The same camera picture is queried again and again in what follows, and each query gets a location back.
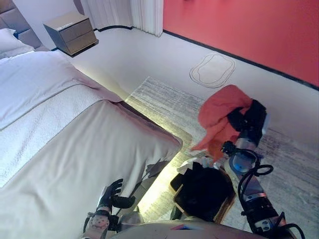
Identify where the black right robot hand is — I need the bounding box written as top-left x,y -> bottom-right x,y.
226,99 -> 271,144

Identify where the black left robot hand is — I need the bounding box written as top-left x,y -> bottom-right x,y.
99,178 -> 137,213

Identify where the red garment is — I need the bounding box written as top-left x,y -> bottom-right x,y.
190,84 -> 253,162

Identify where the white garment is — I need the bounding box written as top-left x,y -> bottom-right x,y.
176,155 -> 223,175

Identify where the black garment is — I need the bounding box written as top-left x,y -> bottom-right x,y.
177,161 -> 234,223

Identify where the beige bed runner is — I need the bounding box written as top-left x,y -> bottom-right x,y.
0,99 -> 183,239

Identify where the brown laundry basket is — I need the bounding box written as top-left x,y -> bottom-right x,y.
169,161 -> 237,224

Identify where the grey robot left leg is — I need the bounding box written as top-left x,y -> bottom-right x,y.
116,211 -> 146,230

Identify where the white oval floor mat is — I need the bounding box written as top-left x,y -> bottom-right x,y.
188,53 -> 236,89

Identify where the grey robot torso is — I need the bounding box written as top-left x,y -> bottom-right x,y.
99,215 -> 260,239

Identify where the grey striped rug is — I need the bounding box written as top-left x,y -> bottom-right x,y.
125,76 -> 319,239

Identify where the white duvet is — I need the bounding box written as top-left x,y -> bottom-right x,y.
0,50 -> 123,189

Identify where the white pleated curtain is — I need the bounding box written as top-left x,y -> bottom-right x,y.
81,0 -> 164,38

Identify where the brown two-drawer nightstand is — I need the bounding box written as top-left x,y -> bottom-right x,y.
43,12 -> 99,56

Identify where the white pillow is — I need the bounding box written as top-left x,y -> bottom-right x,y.
0,27 -> 35,60

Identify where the brown bed frame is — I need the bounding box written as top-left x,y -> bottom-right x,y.
134,156 -> 176,215

